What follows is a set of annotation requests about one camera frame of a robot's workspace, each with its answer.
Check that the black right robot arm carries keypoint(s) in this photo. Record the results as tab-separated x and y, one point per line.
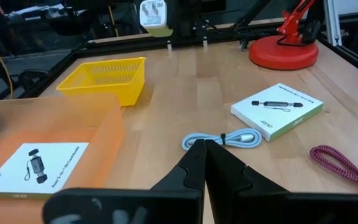
191	18

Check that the red desk stand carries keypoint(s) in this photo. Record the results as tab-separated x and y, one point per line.
281	56

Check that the black table frame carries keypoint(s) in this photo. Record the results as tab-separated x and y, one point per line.
129	46

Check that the green white charger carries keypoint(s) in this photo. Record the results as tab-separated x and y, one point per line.
154	18

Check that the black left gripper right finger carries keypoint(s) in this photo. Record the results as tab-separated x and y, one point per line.
228	180

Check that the cluttered background desk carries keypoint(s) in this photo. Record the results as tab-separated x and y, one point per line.
42	12

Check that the orange translucent bin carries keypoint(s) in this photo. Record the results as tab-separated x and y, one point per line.
104	130

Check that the silver aluminium profile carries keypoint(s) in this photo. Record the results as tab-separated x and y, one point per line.
332	25

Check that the black power plug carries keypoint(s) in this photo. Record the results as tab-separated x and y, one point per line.
244	43

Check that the yellow plastic basket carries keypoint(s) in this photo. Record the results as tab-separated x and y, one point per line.
126	90

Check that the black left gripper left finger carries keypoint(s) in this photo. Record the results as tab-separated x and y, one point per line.
188	174

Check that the white green acer box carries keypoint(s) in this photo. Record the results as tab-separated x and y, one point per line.
275	118
57	161

